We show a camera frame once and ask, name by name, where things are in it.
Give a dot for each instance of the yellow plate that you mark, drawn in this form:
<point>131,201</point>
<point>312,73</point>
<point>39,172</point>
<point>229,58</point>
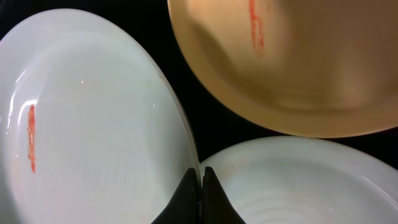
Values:
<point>314,68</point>

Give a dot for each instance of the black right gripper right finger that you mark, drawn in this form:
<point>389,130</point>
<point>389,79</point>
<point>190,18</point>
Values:
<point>217,209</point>

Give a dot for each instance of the light blue plate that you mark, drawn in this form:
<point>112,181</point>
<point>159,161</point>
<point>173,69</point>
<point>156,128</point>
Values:
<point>91,130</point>
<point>300,180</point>

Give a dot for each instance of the black round serving tray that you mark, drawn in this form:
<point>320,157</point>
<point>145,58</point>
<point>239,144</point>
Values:
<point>214,127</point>

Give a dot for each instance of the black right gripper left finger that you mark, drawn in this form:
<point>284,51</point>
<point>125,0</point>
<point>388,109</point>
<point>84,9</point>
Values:
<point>183,206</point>

